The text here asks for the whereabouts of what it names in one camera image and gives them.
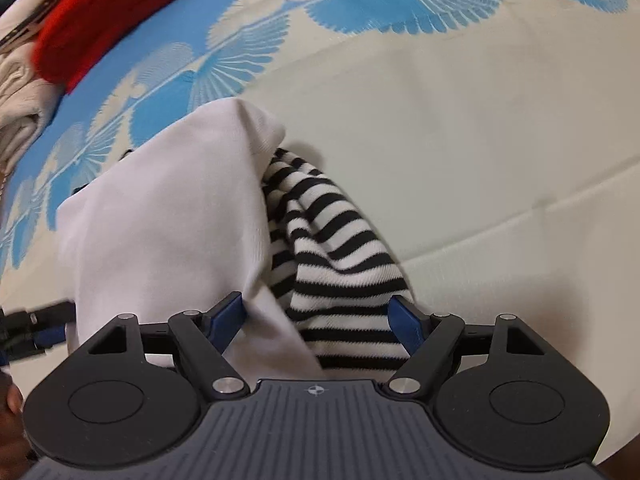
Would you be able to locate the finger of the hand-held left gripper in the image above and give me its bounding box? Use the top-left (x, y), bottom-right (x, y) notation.
top-left (0, 299), bottom-right (77, 362)

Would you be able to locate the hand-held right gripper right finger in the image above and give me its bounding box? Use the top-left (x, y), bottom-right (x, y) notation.
top-left (385, 295), bottom-right (544, 402)

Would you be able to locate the blue patterned bed sheet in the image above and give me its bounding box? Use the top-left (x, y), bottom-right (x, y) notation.
top-left (0, 0), bottom-right (640, 480)

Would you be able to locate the red knitted cloth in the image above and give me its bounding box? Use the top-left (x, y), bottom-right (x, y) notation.
top-left (29, 0), bottom-right (212, 95)

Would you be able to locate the black white striped small shirt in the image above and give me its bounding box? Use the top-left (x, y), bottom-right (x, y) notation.
top-left (56, 97), bottom-right (417, 382)

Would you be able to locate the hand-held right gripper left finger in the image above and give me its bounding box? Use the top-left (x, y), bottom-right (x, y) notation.
top-left (86, 292), bottom-right (252, 403)

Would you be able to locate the person's left hand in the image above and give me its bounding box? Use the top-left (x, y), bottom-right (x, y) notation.
top-left (0, 374), bottom-right (32, 480)

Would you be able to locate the beige folded cloth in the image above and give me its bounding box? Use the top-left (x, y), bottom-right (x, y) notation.
top-left (0, 42), bottom-right (68, 178)

